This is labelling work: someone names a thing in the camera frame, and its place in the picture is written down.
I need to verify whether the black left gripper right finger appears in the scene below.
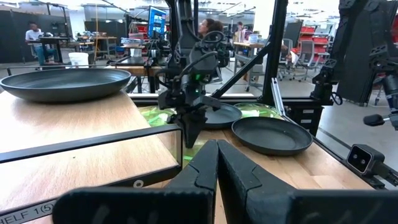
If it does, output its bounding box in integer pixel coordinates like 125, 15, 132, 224
217, 139, 398, 224

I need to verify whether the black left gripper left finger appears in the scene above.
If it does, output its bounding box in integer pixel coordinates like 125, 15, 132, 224
52, 139, 218, 224

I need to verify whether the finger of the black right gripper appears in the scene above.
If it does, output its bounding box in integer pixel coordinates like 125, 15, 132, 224
169, 113, 192, 149
189, 108, 208, 147

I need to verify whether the medium dark grey plate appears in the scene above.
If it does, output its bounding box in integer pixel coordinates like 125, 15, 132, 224
203, 102, 243, 130

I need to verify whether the transparent green plate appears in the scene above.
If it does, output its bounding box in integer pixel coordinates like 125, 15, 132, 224
234, 102, 282, 121
138, 105, 200, 162

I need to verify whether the small dark grey plate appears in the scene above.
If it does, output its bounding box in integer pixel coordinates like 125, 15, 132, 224
231, 116, 313, 157

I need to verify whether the person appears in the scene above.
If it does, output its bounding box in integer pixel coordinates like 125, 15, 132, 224
24, 22, 60, 67
198, 17, 224, 40

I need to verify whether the blue lit monitor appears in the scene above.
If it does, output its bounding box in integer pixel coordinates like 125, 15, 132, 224
147, 6, 167, 39

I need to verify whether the black drawer cabinet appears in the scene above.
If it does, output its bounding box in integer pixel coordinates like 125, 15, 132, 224
285, 104, 325, 137

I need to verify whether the white bucket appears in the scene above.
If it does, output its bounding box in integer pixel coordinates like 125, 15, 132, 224
68, 52, 90, 69

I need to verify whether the grey office chair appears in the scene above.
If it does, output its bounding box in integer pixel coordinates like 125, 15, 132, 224
294, 39, 315, 82

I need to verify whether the black equipment stand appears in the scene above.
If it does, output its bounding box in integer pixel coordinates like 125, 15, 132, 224
310, 0, 398, 107

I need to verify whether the table-level camera box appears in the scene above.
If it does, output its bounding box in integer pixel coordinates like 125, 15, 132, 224
346, 143, 398, 187

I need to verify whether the wooden shelf with black frame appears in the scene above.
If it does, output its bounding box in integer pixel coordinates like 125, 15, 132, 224
0, 90, 184, 224

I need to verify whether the black knob handle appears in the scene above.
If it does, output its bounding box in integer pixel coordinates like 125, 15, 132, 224
363, 113, 398, 129

